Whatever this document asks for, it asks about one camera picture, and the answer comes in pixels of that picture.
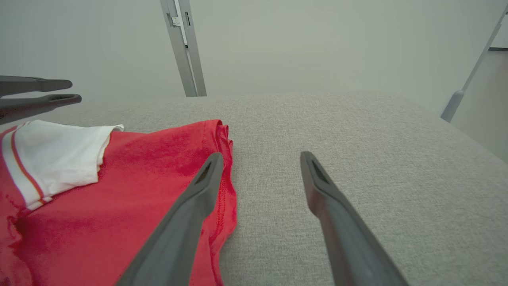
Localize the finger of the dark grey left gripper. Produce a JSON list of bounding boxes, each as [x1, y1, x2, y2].
[[0, 94, 82, 126], [0, 75, 73, 98]]

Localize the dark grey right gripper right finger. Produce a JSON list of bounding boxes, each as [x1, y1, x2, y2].
[[300, 151, 410, 286]]

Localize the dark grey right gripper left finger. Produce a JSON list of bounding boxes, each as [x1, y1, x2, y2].
[[115, 152, 225, 286]]

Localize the red jersey with black lettering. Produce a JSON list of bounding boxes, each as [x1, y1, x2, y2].
[[0, 119, 238, 286]]

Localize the grey double partition post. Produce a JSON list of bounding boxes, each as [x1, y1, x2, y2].
[[160, 0, 207, 97]]

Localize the slanted grey partition post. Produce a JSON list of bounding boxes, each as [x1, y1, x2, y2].
[[440, 4, 508, 123]]

